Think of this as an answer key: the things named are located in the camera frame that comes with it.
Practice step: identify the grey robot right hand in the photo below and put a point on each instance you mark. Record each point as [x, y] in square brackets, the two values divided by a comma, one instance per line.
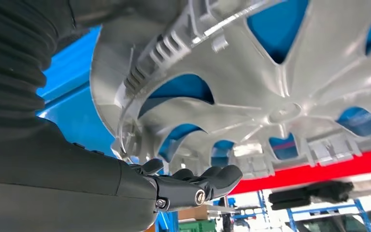
[60, 185]

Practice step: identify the blue metal shelf rack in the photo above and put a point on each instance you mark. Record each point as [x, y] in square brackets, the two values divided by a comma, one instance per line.
[76, 112]
[361, 214]

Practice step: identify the brown cardboard box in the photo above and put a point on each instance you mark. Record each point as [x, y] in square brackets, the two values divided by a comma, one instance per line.
[192, 213]

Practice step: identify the green plastic crate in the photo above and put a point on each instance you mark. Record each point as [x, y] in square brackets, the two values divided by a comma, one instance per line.
[196, 226]

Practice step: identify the black oblong object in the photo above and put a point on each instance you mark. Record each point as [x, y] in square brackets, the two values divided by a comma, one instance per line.
[310, 195]

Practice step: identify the red barrier belt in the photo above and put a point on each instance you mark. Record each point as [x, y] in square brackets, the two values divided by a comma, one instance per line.
[316, 169]

